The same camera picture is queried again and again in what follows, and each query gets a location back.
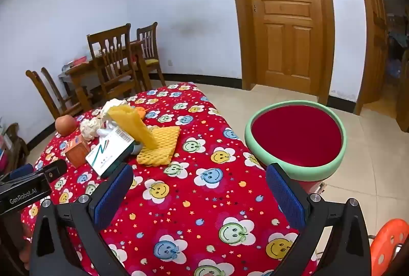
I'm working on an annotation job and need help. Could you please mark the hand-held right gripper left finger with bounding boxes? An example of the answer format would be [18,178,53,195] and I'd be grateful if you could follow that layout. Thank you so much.
[29,163,134,276]

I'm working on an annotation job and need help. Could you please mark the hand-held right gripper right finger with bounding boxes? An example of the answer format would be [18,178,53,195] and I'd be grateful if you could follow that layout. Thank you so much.
[266,163,373,276]

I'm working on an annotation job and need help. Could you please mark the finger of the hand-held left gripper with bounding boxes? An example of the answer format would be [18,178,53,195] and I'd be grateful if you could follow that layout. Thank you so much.
[33,159,68,183]
[9,163,34,181]

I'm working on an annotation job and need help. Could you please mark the small orange box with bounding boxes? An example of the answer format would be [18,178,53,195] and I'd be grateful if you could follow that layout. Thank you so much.
[65,137,90,168]

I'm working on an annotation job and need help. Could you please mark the white and green packet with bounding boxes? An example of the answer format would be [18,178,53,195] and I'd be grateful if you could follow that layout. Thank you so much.
[86,127,135,177]

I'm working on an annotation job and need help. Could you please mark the red basin with green rim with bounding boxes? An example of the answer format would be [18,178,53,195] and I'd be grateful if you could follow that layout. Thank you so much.
[244,101,347,192]

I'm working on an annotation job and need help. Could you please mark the yellow foam net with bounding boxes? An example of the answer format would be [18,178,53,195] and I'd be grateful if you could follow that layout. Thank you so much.
[107,105,159,150]
[137,126,181,165]

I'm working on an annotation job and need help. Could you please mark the white tissue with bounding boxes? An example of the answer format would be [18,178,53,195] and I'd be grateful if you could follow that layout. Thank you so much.
[100,98,128,118]

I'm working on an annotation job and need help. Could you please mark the red apple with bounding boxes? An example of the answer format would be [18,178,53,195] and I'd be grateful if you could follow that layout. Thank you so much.
[55,115,78,137]

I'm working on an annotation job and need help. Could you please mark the red smiley flower tablecloth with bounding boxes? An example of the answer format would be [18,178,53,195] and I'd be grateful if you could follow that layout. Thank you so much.
[21,82,320,276]

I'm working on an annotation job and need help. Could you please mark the wooden dining table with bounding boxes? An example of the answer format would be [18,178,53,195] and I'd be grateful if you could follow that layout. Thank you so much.
[58,41,143,110]

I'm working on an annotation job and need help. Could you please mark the red book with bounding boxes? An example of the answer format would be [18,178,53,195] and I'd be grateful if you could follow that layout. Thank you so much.
[65,56,88,67]

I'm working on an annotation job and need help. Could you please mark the orange plastic stool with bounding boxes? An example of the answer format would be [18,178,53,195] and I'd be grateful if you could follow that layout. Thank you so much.
[370,218,409,276]

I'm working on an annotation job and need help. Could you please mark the open wooden door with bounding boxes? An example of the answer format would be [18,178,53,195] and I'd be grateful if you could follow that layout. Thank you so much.
[395,49,409,133]

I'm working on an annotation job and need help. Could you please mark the wooden chair with yellow cushion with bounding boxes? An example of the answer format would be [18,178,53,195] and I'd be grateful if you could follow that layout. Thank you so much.
[136,22,167,86]

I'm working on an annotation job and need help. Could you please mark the wooden panel door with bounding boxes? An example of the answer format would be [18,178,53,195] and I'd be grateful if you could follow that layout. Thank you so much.
[238,0,323,94]

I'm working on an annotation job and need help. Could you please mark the wooden doorway frame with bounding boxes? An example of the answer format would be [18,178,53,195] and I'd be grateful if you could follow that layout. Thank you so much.
[348,0,389,115]

